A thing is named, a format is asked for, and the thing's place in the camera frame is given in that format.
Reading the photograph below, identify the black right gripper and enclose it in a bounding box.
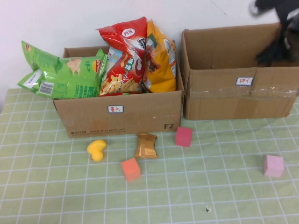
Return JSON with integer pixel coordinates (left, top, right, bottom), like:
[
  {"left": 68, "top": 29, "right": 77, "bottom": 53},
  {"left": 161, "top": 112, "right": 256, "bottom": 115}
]
[{"left": 256, "top": 22, "right": 296, "bottom": 66}]

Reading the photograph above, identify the pale blue snack bag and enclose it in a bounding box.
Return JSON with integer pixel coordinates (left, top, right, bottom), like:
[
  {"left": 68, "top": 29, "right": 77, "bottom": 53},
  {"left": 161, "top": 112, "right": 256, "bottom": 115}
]
[{"left": 107, "top": 46, "right": 124, "bottom": 70}]

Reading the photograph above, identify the gold snack packet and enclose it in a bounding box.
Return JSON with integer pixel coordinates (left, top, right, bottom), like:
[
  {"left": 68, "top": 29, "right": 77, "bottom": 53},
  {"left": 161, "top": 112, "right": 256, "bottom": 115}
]
[{"left": 134, "top": 133, "right": 158, "bottom": 160}]

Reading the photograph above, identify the white label red handwriting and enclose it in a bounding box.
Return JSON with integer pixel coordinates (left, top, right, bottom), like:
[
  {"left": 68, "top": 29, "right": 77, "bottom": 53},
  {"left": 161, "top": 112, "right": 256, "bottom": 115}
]
[
  {"left": 235, "top": 76, "right": 254, "bottom": 86},
  {"left": 107, "top": 105, "right": 124, "bottom": 114}
]

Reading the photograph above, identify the taped plain cardboard box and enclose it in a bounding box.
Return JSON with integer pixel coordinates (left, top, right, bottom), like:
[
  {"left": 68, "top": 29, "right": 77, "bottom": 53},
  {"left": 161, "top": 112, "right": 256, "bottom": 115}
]
[{"left": 181, "top": 21, "right": 299, "bottom": 121}]

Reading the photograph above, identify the pink foam cube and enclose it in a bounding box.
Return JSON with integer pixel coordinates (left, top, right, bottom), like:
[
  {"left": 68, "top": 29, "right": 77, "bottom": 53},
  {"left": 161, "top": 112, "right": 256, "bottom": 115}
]
[{"left": 263, "top": 154, "right": 285, "bottom": 178}]

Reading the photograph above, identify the yellow chip bag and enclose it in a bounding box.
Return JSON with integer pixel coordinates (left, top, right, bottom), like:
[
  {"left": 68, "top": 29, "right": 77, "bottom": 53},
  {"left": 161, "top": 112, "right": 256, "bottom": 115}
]
[{"left": 141, "top": 19, "right": 178, "bottom": 94}]

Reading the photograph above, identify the magenta foam cube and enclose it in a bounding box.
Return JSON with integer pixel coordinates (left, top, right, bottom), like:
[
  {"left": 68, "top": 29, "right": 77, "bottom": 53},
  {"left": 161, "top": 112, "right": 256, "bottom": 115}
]
[{"left": 175, "top": 126, "right": 193, "bottom": 147}]

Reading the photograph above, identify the red shrimp stick bag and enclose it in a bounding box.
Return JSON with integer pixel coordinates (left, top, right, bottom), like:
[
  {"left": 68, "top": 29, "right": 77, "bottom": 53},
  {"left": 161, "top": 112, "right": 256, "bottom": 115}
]
[{"left": 96, "top": 16, "right": 148, "bottom": 97}]

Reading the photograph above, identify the green checkered tablecloth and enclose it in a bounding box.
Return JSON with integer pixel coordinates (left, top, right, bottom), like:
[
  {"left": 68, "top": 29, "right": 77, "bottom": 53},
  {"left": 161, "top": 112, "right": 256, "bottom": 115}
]
[{"left": 0, "top": 88, "right": 299, "bottom": 224}]

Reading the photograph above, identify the orange foam cube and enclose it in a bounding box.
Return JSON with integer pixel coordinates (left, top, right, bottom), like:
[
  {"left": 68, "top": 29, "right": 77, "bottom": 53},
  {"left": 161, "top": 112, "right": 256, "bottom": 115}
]
[{"left": 121, "top": 157, "right": 142, "bottom": 182}]

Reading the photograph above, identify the cardboard box printed 95338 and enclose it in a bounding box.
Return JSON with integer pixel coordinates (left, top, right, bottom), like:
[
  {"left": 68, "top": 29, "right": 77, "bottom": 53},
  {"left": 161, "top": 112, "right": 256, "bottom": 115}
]
[{"left": 52, "top": 46, "right": 185, "bottom": 139}]

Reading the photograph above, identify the green Lay's chip bag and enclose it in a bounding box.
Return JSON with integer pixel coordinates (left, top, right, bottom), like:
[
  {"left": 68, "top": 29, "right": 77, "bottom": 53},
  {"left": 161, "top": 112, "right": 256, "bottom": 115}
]
[{"left": 38, "top": 48, "right": 108, "bottom": 100}]

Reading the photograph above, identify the yellow rubber duck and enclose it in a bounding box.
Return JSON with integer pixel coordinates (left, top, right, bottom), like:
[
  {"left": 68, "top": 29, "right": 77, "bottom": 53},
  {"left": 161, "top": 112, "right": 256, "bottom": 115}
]
[{"left": 86, "top": 139, "right": 108, "bottom": 162}]

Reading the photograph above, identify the green chip bag white label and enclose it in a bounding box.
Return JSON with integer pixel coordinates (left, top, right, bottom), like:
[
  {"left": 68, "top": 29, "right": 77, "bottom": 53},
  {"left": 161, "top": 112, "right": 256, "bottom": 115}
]
[{"left": 16, "top": 40, "right": 60, "bottom": 95}]

